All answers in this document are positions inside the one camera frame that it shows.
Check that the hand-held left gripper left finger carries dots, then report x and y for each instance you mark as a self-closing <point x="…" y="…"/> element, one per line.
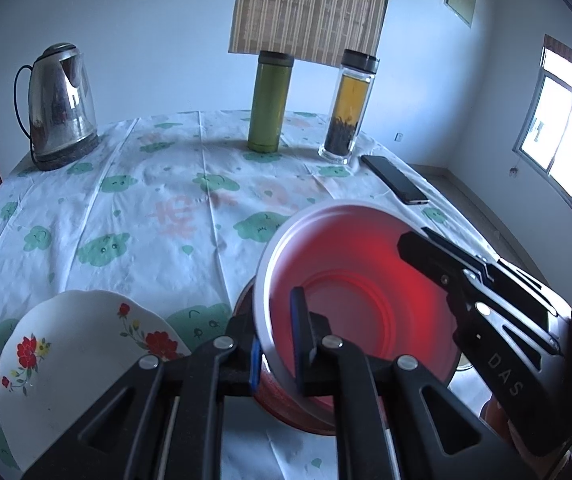
<point x="253" y="360"/>

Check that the red plastic bowl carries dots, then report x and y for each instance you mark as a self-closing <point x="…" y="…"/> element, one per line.
<point x="366" y="260"/>

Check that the glass window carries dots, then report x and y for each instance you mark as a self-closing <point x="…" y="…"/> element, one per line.
<point x="561" y="125"/>

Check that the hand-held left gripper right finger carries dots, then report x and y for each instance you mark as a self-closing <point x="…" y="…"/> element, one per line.
<point x="298" y="320"/>

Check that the black kettle base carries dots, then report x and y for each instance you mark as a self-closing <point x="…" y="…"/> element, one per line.
<point x="66" y="157"/>

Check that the person's right hand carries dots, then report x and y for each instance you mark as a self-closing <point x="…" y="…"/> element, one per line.
<point x="496" y="412"/>

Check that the stainless steel electric kettle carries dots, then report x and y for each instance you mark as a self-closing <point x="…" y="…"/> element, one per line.
<point x="61" y="105"/>

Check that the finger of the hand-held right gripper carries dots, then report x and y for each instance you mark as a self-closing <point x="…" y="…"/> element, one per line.
<point x="511" y="272"/>
<point x="506" y="375"/>

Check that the bamboo window blind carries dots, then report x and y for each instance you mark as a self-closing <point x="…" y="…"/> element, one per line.
<point x="311" y="5"/>

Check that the black smartphone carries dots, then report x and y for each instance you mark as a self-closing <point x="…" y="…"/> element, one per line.
<point x="396" y="180"/>

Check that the green thermos bottle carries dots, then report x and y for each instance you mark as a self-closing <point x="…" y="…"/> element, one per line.
<point x="268" y="105"/>

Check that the red flower white plate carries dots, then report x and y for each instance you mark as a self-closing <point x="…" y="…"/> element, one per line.
<point x="76" y="360"/>

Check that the green cloud print tablecloth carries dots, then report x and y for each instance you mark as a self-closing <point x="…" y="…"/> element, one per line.
<point x="141" y="210"/>

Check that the glass tea bottle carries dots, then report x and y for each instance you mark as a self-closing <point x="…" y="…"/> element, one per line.
<point x="346" y="110"/>

